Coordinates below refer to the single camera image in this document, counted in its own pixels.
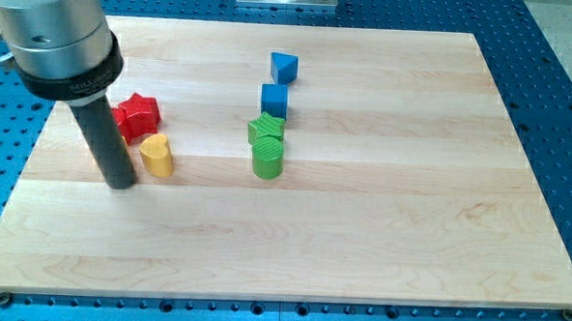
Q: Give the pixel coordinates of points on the light wooden board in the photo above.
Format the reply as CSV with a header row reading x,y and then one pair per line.
x,y
404,180

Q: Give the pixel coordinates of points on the yellow heart block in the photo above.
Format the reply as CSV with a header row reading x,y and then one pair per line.
x,y
156,155

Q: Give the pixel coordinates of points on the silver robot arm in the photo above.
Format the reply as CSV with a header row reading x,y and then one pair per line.
x,y
63,49

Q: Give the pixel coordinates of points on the red block behind rod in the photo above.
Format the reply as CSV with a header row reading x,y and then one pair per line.
x,y
122,123

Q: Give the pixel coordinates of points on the blue triangle block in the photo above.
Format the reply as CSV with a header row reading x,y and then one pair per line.
x,y
284,68

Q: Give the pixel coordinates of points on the green cylinder block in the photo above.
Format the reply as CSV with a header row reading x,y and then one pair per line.
x,y
267,157

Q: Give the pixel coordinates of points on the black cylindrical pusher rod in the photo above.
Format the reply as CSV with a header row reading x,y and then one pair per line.
x,y
98,126

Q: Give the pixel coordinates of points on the blue cube block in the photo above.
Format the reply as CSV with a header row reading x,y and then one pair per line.
x,y
274,100

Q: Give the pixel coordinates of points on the red star block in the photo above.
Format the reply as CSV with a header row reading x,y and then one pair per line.
x,y
143,114

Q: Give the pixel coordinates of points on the blue perforated table plate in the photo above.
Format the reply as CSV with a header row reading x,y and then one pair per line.
x,y
534,85

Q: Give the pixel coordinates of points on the green star block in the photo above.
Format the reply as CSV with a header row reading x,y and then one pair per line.
x,y
265,126

